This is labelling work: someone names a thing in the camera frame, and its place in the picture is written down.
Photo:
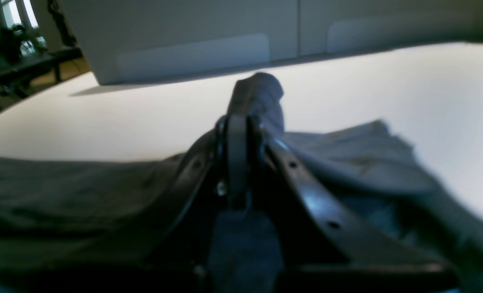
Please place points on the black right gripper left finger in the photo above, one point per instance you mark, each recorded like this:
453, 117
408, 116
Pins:
165, 247

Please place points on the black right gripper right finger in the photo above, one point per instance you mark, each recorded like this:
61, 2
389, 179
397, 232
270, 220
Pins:
325, 247

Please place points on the grey T-shirt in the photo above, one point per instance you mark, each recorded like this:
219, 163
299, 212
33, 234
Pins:
51, 209

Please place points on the black frame in background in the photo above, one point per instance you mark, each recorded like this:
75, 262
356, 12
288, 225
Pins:
35, 39

